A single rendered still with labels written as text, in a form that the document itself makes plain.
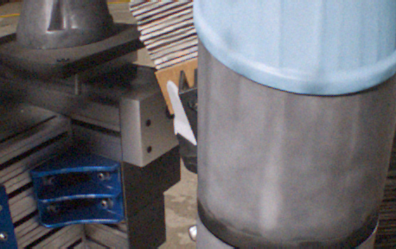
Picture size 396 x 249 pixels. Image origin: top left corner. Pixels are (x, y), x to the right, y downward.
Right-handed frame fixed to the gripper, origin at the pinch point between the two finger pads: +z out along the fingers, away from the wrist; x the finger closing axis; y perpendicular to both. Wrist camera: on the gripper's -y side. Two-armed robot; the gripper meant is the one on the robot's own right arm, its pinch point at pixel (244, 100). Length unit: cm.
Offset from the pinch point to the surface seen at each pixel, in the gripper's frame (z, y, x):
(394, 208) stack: -6.2, -13.1, -11.1
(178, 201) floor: 119, -74, 37
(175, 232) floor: 99, -74, 38
